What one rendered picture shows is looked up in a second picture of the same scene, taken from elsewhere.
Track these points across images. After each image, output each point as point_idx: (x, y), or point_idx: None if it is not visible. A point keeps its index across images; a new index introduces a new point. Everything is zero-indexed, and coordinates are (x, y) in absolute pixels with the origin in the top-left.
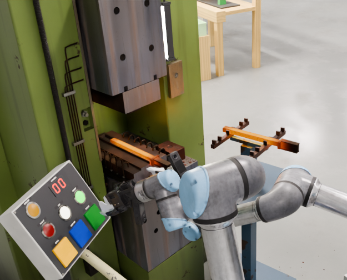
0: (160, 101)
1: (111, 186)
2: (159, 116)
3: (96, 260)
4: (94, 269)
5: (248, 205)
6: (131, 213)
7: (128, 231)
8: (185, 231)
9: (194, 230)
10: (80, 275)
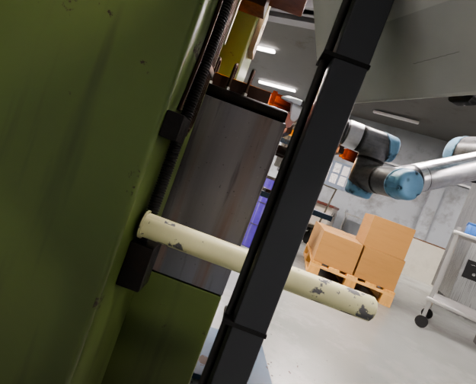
0: (234, 49)
1: (203, 111)
2: (219, 72)
3: (202, 233)
4: (148, 273)
5: None
6: (241, 165)
7: (203, 209)
8: (408, 179)
9: (422, 177)
10: (108, 289)
